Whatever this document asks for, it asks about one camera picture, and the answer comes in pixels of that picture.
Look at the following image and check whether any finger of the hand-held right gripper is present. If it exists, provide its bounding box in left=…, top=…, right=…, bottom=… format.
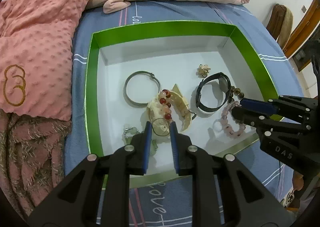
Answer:
left=231, top=106, right=316, bottom=177
left=241, top=95, right=316, bottom=128

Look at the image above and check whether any pink dotted blanket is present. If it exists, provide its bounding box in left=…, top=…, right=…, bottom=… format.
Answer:
left=0, top=0, right=108, bottom=121

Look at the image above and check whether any person's right forearm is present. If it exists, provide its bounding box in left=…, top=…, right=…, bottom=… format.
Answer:
left=291, top=172, right=304, bottom=192

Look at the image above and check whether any wooden door frame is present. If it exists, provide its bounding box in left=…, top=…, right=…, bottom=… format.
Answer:
left=284, top=0, right=320, bottom=72

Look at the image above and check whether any blue striped bedsheet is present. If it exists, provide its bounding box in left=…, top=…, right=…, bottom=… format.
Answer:
left=64, top=0, right=304, bottom=227

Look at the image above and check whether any brown bead bracelet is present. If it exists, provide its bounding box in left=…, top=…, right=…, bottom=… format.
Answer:
left=227, top=86, right=247, bottom=103

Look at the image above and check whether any pink fringed throw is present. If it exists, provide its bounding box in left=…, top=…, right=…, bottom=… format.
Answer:
left=0, top=109, right=73, bottom=217

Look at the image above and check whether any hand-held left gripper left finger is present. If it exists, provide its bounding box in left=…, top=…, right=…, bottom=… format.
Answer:
left=27, top=121, right=152, bottom=227

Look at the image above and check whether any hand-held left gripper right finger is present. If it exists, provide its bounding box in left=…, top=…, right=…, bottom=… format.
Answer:
left=171, top=121, right=298, bottom=227

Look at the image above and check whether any red orange bead bracelet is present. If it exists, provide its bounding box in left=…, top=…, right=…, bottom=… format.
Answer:
left=155, top=89, right=174, bottom=121

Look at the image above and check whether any cream plastic wristwatch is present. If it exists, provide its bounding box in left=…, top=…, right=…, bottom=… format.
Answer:
left=146, top=83, right=197, bottom=137

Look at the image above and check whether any black wristwatch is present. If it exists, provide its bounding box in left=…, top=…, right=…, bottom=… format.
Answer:
left=196, top=72, right=231, bottom=112

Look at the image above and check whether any gold flower brooch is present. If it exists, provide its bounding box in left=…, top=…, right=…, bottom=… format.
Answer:
left=196, top=64, right=212, bottom=78

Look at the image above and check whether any green cardboard box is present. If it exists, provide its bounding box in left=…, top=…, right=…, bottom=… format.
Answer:
left=85, top=20, right=285, bottom=189

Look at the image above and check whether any pink purple bead bracelet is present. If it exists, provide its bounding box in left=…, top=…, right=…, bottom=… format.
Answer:
left=212, top=100, right=248, bottom=137

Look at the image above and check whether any silver metal bangle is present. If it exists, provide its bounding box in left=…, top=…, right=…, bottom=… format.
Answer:
left=124, top=71, right=160, bottom=106

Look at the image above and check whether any brown wooden chair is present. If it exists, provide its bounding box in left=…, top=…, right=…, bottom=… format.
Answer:
left=266, top=4, right=294, bottom=49

